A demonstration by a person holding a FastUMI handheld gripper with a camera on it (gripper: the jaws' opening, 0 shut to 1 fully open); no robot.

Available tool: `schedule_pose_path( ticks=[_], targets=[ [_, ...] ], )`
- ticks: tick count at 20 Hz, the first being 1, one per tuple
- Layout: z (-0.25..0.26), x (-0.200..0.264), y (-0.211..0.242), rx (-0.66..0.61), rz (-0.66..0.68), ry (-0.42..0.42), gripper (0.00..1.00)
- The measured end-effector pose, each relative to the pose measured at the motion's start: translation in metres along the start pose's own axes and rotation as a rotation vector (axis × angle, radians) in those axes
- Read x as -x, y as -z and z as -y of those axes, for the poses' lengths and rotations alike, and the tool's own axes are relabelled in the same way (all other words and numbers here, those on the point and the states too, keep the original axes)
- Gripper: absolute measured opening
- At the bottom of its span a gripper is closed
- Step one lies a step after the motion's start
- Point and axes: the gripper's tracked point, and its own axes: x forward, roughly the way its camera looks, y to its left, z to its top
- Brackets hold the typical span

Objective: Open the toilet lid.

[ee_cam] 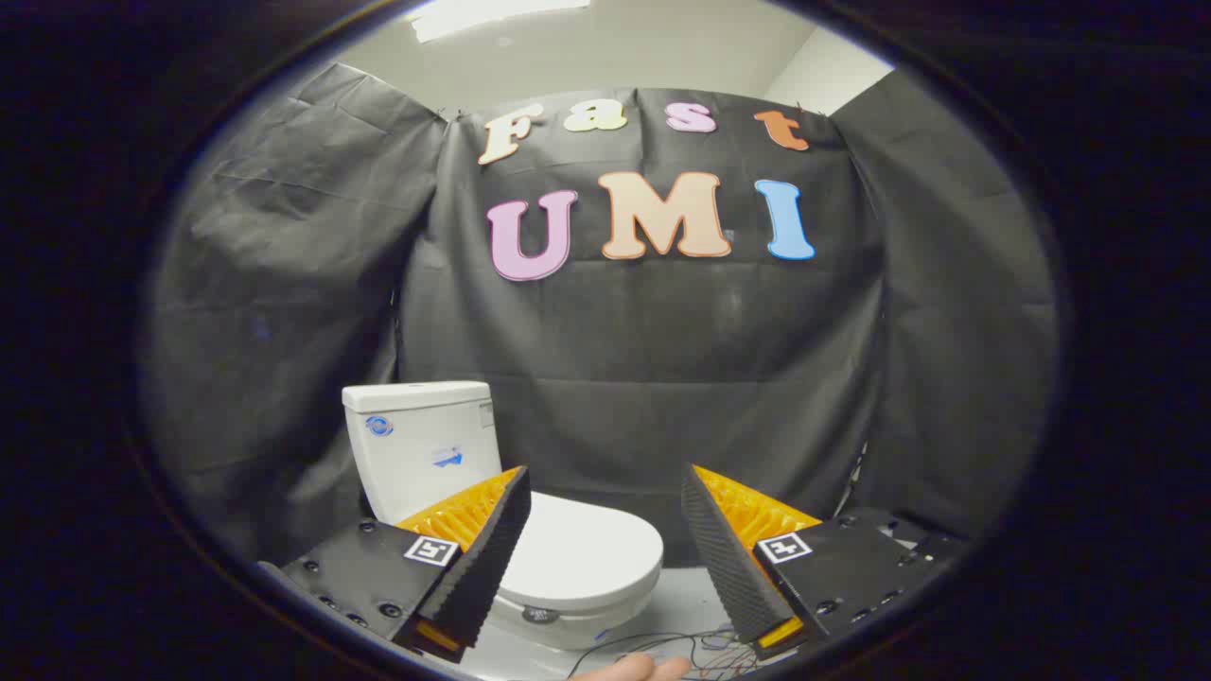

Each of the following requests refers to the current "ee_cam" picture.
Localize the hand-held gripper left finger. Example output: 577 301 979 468
281 465 533 663

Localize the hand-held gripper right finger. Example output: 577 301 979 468
681 463 966 661

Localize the white toilet lid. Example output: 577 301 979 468
497 491 665 614

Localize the white toilet with tank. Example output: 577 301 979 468
342 381 659 652

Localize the black backdrop cloth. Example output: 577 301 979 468
142 61 1059 568

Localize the tangle of thin cables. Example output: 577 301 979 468
568 622 788 681

